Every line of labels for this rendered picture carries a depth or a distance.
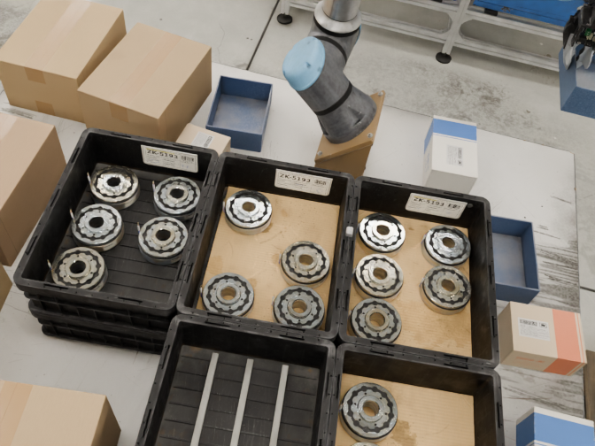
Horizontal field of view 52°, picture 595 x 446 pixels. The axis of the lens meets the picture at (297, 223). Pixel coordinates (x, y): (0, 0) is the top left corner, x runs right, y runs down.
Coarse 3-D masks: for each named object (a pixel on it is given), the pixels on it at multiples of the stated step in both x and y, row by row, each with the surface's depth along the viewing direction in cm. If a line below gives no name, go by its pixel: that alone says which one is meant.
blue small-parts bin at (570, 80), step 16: (576, 48) 141; (560, 64) 140; (592, 64) 142; (560, 80) 137; (576, 80) 127; (592, 80) 139; (560, 96) 134; (576, 96) 128; (592, 96) 127; (576, 112) 131; (592, 112) 130
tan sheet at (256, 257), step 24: (288, 216) 137; (312, 216) 138; (336, 216) 138; (216, 240) 131; (240, 240) 132; (264, 240) 132; (288, 240) 133; (312, 240) 134; (216, 264) 128; (240, 264) 128; (264, 264) 129; (264, 288) 126; (264, 312) 122
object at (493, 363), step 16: (432, 192) 132; (448, 192) 133; (352, 208) 128; (352, 224) 125; (352, 240) 123; (352, 256) 121; (496, 304) 118; (496, 320) 116; (336, 336) 112; (352, 336) 110; (496, 336) 114; (416, 352) 110; (432, 352) 110; (496, 352) 112
